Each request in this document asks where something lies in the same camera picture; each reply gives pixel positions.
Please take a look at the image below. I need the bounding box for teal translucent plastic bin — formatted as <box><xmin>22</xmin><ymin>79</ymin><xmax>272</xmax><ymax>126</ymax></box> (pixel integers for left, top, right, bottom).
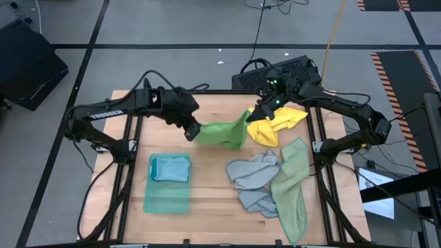
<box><xmin>143</xmin><ymin>153</ymin><xmax>192</xmax><ymax>214</ymax></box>

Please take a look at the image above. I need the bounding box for grey waffle microfiber towel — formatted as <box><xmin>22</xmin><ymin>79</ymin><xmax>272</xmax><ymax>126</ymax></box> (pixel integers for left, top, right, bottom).
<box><xmin>226</xmin><ymin>149</ymin><xmax>280</xmax><ymax>218</ymax></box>

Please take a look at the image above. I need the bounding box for black perforated computer case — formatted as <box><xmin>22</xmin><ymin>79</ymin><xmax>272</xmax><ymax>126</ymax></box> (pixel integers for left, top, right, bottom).
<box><xmin>231</xmin><ymin>54</ymin><xmax>323</xmax><ymax>92</ymax></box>

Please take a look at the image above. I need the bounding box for light blue microfiber towel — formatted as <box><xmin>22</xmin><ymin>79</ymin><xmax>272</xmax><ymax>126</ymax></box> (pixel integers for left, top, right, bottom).
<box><xmin>150</xmin><ymin>156</ymin><xmax>191</xmax><ymax>183</ymax></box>

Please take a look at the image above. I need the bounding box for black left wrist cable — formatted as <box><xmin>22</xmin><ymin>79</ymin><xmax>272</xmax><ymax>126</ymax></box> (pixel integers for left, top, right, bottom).
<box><xmin>65</xmin><ymin>70</ymin><xmax>210</xmax><ymax>114</ymax></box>

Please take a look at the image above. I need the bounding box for black left base cable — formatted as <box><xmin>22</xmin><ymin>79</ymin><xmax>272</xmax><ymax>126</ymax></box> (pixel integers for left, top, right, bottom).
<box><xmin>76</xmin><ymin>137</ymin><xmax>118</xmax><ymax>240</ymax></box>

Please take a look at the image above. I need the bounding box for white lit screen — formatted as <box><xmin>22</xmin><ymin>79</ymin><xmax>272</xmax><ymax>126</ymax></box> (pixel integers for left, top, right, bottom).
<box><xmin>358</xmin><ymin>167</ymin><xmax>396</xmax><ymax>220</ymax></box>

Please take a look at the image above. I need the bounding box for black stand bar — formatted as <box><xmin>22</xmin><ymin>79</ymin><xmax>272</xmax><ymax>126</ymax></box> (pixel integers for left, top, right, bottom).
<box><xmin>360</xmin><ymin>167</ymin><xmax>441</xmax><ymax>204</ymax></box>

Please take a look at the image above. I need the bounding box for bright green microfiber towel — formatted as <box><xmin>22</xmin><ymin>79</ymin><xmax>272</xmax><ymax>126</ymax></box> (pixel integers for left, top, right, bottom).
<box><xmin>193</xmin><ymin>109</ymin><xmax>252</xmax><ymax>151</ymax></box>

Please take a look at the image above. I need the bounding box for yellow microfiber towel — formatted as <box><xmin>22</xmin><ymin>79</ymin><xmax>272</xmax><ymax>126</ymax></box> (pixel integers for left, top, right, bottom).
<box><xmin>247</xmin><ymin>105</ymin><xmax>309</xmax><ymax>148</ymax></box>

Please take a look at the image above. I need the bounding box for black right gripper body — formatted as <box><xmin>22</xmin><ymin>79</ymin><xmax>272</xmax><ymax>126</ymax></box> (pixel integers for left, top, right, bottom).
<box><xmin>256</xmin><ymin>87</ymin><xmax>289</xmax><ymax>110</ymax></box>

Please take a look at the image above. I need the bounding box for black hazard-striped floor mat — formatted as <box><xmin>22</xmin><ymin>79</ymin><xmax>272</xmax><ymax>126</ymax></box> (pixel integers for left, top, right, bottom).
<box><xmin>357</xmin><ymin>0</ymin><xmax>441</xmax><ymax>12</ymax></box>
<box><xmin>371</xmin><ymin>50</ymin><xmax>441</xmax><ymax>173</ymax></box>

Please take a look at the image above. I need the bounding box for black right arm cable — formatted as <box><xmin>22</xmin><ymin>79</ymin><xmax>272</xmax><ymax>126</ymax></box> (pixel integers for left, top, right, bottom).
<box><xmin>325</xmin><ymin>90</ymin><xmax>372</xmax><ymax>108</ymax></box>

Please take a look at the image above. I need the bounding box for black equipment case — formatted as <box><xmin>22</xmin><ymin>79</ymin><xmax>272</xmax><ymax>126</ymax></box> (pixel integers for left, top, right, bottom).
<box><xmin>0</xmin><ymin>19</ymin><xmax>69</xmax><ymax>112</ymax></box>

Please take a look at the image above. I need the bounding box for yellow hanging cable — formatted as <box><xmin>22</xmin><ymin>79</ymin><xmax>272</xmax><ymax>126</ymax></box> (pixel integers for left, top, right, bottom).
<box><xmin>319</xmin><ymin>0</ymin><xmax>347</xmax><ymax>89</ymax></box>

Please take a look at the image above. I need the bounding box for pale green microfiber towel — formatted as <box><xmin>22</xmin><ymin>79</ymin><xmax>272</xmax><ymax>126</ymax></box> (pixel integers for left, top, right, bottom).
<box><xmin>270</xmin><ymin>137</ymin><xmax>310</xmax><ymax>246</ymax></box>

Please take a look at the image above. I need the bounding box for thin black hanging cable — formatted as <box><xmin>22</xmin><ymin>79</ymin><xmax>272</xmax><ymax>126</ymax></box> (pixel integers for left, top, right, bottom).
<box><xmin>240</xmin><ymin>0</ymin><xmax>309</xmax><ymax>74</ymax></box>

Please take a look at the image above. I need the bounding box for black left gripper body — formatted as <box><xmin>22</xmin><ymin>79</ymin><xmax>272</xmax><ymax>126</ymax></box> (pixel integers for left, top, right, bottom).
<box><xmin>161</xmin><ymin>90</ymin><xmax>200</xmax><ymax>127</ymax></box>

